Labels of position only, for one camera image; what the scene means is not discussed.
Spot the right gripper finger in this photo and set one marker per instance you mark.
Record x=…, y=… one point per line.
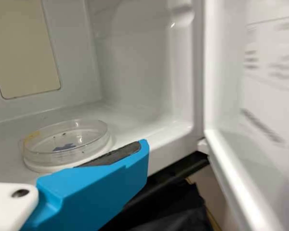
x=91, y=185

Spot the white incubator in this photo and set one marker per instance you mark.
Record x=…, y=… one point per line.
x=135, y=72

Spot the petri dish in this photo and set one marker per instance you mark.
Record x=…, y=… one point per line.
x=67, y=142

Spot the incubator door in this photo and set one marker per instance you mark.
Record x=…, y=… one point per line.
x=255, y=96

